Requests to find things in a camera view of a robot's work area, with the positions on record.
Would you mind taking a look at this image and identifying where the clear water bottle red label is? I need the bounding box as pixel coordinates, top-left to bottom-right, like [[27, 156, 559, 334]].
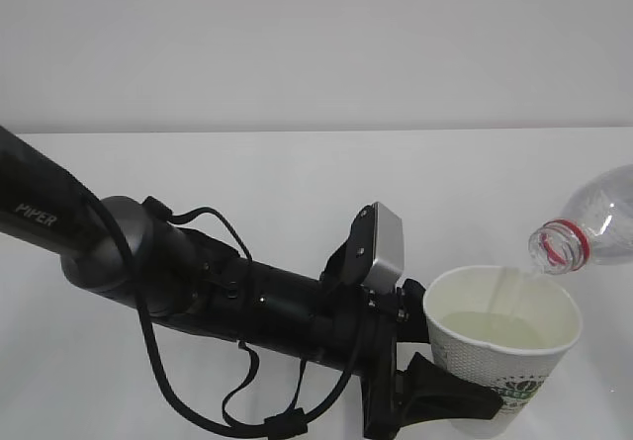
[[528, 164, 632, 275]]

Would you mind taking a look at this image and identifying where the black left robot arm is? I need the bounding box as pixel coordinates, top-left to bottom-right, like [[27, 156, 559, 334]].
[[1, 131, 502, 439]]

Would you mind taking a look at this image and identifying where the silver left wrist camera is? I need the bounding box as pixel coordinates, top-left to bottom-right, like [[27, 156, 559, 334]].
[[320, 201, 406, 296]]

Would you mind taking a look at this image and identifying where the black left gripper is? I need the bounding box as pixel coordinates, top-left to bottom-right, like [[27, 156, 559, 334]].
[[311, 276, 504, 440]]

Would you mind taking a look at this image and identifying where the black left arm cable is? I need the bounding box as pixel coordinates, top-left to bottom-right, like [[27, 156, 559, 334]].
[[83, 195, 387, 440]]

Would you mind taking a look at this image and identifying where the white paper cup green print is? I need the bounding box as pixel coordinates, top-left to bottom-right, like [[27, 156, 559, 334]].
[[422, 266, 583, 439]]

